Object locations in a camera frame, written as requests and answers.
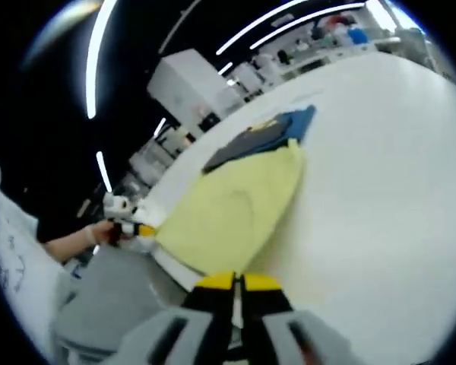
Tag person's white printed shirt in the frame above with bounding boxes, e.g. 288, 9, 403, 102
0, 189, 70, 343

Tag yellow blue black garment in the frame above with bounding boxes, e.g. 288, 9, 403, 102
155, 103, 317, 281

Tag blue storage bin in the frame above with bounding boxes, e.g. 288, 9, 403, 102
347, 27, 368, 46

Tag short ceiling light strip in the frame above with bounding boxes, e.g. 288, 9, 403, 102
95, 151, 113, 192

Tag long ceiling light strip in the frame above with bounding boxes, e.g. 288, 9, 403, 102
249, 2, 366, 49
215, 0, 309, 56
84, 0, 116, 119

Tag person's grey trousers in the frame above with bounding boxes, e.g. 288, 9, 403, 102
52, 246, 192, 362

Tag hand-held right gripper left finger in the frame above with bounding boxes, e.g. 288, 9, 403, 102
113, 270, 236, 365

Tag black cabinet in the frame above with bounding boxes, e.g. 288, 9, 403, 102
198, 113, 220, 132

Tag white desk row with drawers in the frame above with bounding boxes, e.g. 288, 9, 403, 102
246, 35, 401, 78

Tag person's left hand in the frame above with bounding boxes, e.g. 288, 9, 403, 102
93, 220, 116, 245

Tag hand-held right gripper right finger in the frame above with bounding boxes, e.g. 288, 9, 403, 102
239, 271, 353, 365

